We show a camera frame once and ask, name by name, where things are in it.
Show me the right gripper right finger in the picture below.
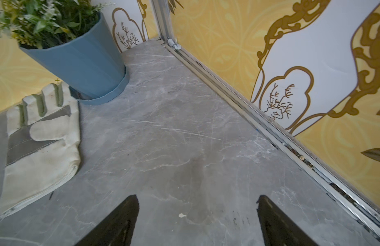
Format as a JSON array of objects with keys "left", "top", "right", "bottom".
[{"left": 257, "top": 195, "right": 317, "bottom": 246}]

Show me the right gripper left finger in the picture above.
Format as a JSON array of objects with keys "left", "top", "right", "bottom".
[{"left": 75, "top": 195, "right": 139, "bottom": 246}]

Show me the white grey work glove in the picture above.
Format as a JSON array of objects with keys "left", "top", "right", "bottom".
[{"left": 0, "top": 82, "right": 80, "bottom": 219}]

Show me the potted plant blue pot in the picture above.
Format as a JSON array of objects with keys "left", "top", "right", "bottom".
[{"left": 0, "top": 1, "right": 129, "bottom": 105}]

